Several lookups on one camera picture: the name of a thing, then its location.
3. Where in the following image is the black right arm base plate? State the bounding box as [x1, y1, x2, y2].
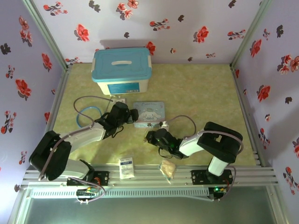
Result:
[191, 169, 233, 185]

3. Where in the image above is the white storage box blue lid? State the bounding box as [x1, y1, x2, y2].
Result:
[91, 47, 153, 96]

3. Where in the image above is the blue stethoscope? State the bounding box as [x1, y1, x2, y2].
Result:
[76, 94, 122, 128]

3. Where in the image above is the grey left base cable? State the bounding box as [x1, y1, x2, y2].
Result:
[70, 176, 106, 203]

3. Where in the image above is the white slotted cable duct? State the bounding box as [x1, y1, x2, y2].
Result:
[30, 188, 210, 199]

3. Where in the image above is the clear bag of beige cotton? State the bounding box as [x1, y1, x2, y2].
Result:
[158, 159, 177, 185]

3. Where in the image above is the green circuit board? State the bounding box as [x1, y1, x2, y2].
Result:
[213, 186, 229, 195]
[76, 189, 98, 197]

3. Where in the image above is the blue cartoon dog tin box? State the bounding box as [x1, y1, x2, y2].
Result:
[132, 100, 167, 128]

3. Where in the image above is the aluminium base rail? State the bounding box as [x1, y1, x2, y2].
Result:
[20, 164, 279, 189]

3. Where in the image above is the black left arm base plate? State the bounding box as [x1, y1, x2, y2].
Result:
[66, 171, 110, 187]

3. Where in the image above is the white gauze packet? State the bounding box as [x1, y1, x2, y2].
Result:
[119, 157, 135, 180]

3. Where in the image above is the grey left arm cable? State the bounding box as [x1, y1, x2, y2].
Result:
[38, 96, 117, 181]

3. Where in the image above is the aluminium side rail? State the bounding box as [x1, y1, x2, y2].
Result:
[36, 65, 73, 169]
[230, 65, 265, 167]

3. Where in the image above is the green right circuit board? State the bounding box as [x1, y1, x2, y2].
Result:
[213, 186, 229, 195]

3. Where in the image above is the green left circuit board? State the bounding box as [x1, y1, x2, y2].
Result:
[76, 189, 98, 197]

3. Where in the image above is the aluminium frame post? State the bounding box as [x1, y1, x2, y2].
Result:
[22, 0, 72, 70]
[230, 0, 274, 69]

